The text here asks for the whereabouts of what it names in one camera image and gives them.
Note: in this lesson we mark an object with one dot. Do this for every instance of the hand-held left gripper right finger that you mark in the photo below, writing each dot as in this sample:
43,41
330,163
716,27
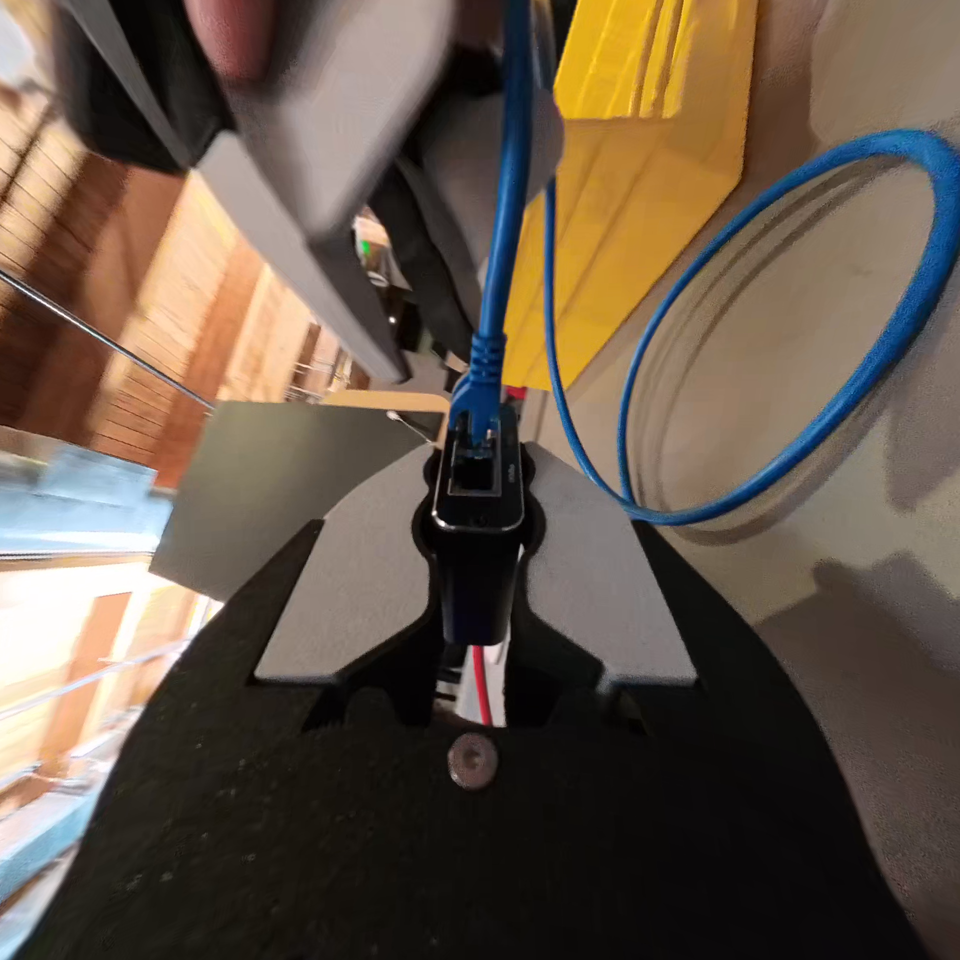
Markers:
607,592

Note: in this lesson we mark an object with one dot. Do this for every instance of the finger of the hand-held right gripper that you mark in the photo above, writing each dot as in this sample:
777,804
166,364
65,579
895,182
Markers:
345,112
454,180

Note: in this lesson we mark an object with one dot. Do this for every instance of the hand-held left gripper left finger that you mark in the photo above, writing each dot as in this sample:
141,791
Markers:
345,585

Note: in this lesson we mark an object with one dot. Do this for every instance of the black ethernet port adapter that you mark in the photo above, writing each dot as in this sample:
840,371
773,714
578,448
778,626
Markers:
476,570

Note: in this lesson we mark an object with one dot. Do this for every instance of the yellow plastic bin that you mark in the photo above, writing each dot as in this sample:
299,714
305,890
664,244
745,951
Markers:
637,187

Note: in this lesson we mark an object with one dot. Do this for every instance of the person's right hand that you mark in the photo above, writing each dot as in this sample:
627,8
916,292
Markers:
232,37

